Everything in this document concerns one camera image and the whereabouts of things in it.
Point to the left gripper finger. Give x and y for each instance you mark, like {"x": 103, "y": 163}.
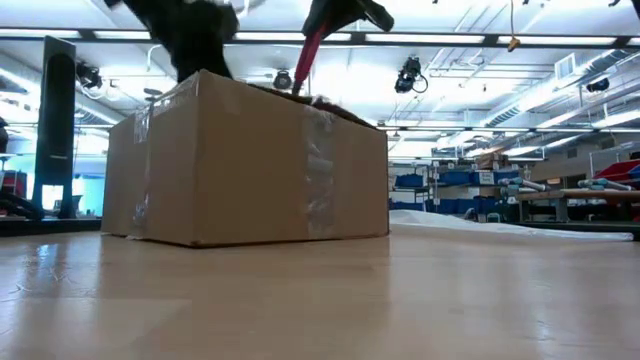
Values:
{"x": 205, "y": 60}

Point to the cardboard box on shelf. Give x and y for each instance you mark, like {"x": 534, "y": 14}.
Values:
{"x": 492, "y": 161}

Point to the red storage bin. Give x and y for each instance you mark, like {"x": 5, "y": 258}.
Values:
{"x": 620, "y": 171}

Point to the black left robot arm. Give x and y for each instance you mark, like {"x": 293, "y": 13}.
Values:
{"x": 3, "y": 137}

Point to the white air vent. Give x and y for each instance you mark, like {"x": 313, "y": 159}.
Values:
{"x": 565, "y": 67}

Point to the black overhead frame beam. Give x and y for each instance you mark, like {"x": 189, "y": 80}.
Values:
{"x": 357, "y": 37}

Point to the grey blue robot tube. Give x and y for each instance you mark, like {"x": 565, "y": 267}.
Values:
{"x": 607, "y": 184}
{"x": 530, "y": 185}

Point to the wooden workbench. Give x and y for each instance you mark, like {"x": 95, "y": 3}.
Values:
{"x": 575, "y": 196}

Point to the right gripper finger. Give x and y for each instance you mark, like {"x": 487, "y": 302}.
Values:
{"x": 375, "y": 14}
{"x": 330, "y": 15}

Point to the blue storage bin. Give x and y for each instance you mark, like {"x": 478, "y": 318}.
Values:
{"x": 410, "y": 180}
{"x": 407, "y": 206}
{"x": 465, "y": 206}
{"x": 456, "y": 178}

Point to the tall black tower stand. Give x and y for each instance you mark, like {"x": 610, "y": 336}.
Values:
{"x": 55, "y": 125}

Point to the yellow hanging tag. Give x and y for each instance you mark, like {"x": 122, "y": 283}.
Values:
{"x": 513, "y": 45}

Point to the black dome camera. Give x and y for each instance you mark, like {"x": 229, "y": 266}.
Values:
{"x": 597, "y": 85}

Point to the brown cardboard box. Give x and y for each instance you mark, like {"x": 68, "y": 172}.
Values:
{"x": 225, "y": 175}

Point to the red crate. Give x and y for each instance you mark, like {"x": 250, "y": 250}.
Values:
{"x": 14, "y": 184}

